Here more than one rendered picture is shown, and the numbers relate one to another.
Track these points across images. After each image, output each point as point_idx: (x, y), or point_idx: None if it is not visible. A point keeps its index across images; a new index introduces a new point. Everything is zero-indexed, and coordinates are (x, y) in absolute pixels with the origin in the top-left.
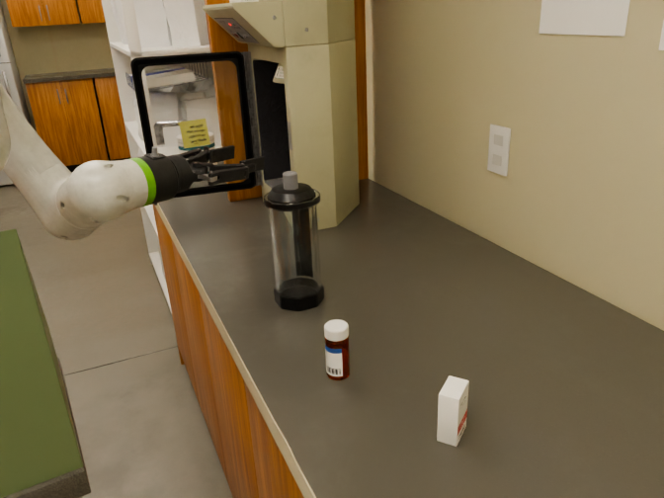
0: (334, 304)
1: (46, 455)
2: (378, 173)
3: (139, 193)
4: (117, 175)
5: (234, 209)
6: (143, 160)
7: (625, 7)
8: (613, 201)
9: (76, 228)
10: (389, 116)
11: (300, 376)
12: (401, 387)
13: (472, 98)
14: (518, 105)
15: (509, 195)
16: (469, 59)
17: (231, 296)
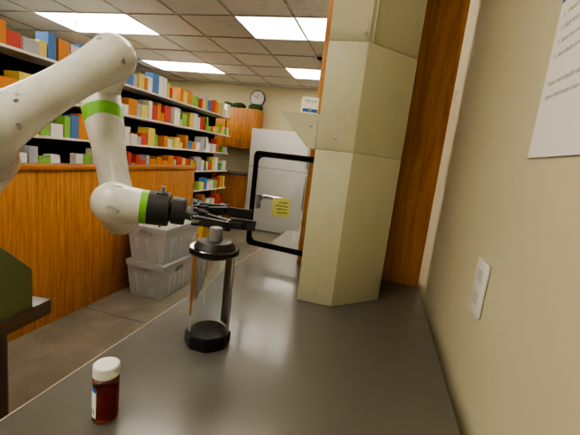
0: (217, 359)
1: None
2: (427, 285)
3: (129, 211)
4: (116, 192)
5: (289, 268)
6: (149, 192)
7: None
8: (551, 407)
9: (104, 223)
10: (440, 236)
11: (86, 397)
12: None
13: (477, 228)
14: (501, 240)
15: (476, 343)
16: (482, 188)
17: (179, 315)
